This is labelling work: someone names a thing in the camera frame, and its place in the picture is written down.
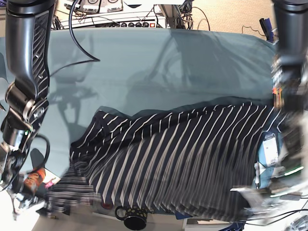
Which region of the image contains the navy white striped t-shirt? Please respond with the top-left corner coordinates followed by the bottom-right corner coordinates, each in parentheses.
top-left (47, 103), bottom-right (284, 221)

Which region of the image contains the white power strip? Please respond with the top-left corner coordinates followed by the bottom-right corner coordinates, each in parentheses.
top-left (93, 21), bottom-right (162, 28)

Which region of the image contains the orange black utility knife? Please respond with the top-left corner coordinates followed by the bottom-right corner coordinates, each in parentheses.
top-left (273, 87), bottom-right (284, 108)

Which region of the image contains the black mug yellow pattern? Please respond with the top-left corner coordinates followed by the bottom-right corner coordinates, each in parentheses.
top-left (115, 206), bottom-right (148, 231)

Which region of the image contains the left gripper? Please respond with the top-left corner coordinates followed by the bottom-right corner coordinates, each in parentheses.
top-left (230, 113), bottom-right (308, 217)

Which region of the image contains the teal tablecloth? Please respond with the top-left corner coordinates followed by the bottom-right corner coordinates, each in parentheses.
top-left (0, 27), bottom-right (284, 217)

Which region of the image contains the black white marker pen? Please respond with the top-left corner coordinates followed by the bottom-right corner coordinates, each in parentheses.
top-left (254, 161), bottom-right (260, 189)

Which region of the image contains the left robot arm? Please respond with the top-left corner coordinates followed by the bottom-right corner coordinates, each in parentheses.
top-left (233, 0), bottom-right (308, 219)

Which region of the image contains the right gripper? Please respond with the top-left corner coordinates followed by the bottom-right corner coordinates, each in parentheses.
top-left (0, 144), bottom-right (48, 220)

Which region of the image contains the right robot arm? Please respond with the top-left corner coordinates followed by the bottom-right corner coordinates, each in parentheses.
top-left (0, 0), bottom-right (56, 218)

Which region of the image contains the pink small figurine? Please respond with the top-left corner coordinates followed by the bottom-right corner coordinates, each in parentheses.
top-left (44, 178), bottom-right (56, 189)

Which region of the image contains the blue black clamp handle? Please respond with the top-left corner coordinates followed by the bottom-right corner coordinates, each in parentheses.
top-left (259, 18), bottom-right (278, 43)

